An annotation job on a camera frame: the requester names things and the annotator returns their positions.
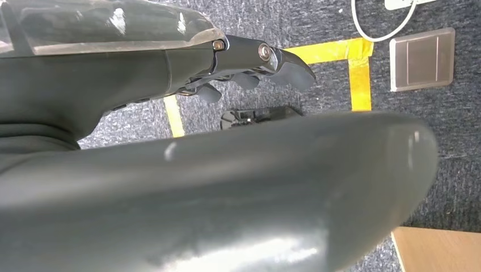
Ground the black floor object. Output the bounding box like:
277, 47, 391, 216
220, 105, 303, 131

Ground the yellow floor tape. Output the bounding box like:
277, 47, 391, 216
284, 37, 375, 113
163, 95, 187, 138

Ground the metal floor plate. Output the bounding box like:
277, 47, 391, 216
389, 27, 457, 93

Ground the white power plug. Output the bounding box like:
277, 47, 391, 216
383, 0, 440, 11

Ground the white floor cable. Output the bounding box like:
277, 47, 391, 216
351, 0, 419, 43

